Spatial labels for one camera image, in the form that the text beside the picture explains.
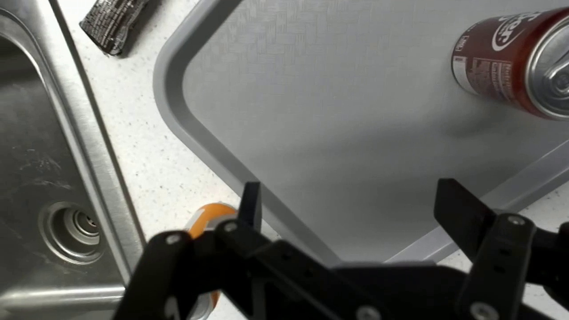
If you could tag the dark scrubbing sponge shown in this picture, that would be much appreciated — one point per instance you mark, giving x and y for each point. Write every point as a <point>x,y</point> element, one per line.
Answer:
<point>115,25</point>

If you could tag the stainless steel double sink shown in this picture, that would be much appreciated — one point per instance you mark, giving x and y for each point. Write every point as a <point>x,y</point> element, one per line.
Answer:
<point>68,231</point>

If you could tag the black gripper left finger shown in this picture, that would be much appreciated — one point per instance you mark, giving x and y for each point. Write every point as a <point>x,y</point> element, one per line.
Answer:
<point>264,279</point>

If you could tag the grey plastic tray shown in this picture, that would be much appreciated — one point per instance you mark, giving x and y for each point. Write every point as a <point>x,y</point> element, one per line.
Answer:
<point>347,113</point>

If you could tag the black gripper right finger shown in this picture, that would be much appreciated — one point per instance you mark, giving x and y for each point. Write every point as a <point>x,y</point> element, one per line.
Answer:
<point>507,250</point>

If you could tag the red soda can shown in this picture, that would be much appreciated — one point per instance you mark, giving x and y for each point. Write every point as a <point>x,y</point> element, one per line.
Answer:
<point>520,58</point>

